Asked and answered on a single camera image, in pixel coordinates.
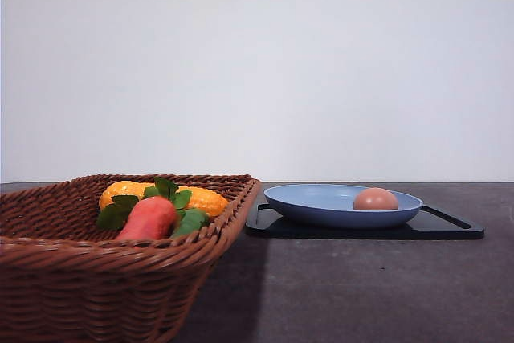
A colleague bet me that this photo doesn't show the blue plate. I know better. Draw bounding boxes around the blue plate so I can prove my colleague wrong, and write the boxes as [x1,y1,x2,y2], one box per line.
[264,184,423,229]

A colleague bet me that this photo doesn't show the brown egg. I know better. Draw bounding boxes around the brown egg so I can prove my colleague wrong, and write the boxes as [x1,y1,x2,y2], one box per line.
[353,187,399,210]

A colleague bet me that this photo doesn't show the brown wicker basket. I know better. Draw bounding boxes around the brown wicker basket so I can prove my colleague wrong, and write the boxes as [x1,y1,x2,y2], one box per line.
[0,174,262,343]

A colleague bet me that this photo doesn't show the yellow corn toy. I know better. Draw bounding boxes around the yellow corn toy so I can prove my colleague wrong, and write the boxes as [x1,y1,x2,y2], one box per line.
[99,181,229,217]

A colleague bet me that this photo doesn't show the green vegetable toy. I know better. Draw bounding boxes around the green vegetable toy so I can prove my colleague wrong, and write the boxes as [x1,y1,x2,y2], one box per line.
[171,208,209,238]

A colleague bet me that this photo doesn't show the orange carrot toy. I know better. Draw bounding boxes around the orange carrot toy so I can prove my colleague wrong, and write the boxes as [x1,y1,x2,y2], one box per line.
[116,195,176,241]

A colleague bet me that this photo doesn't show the dark grey table mat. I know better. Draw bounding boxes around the dark grey table mat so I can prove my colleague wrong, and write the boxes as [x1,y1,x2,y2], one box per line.
[170,181,514,343]

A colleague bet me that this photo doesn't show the black tray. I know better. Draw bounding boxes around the black tray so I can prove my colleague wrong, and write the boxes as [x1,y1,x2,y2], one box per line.
[245,203,484,239]

